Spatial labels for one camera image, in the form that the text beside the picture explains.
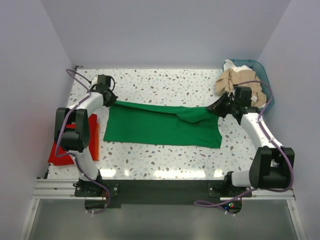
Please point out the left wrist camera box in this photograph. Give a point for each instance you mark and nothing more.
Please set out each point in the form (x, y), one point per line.
(94, 80)

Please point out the beige crumpled shirt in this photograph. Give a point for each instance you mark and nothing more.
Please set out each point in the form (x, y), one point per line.
(229, 78)

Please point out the white crumpled shirt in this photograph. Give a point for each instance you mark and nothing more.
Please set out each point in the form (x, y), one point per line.
(228, 64)

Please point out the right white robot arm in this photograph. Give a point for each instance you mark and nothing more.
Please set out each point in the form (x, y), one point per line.
(272, 165)

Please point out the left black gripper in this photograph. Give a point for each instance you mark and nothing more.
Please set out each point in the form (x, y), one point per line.
(113, 99)

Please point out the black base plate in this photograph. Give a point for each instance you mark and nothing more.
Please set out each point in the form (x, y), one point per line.
(153, 192)

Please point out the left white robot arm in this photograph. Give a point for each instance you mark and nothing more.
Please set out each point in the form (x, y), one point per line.
(72, 131)

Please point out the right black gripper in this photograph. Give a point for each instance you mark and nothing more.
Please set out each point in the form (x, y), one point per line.
(216, 106)

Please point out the orange folded t shirt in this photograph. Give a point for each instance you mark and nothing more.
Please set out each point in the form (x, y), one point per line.
(96, 143)

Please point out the green polo shirt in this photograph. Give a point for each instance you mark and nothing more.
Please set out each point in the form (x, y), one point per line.
(162, 125)

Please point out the teal plastic basket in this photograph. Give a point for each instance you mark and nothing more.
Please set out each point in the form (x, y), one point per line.
(260, 73)

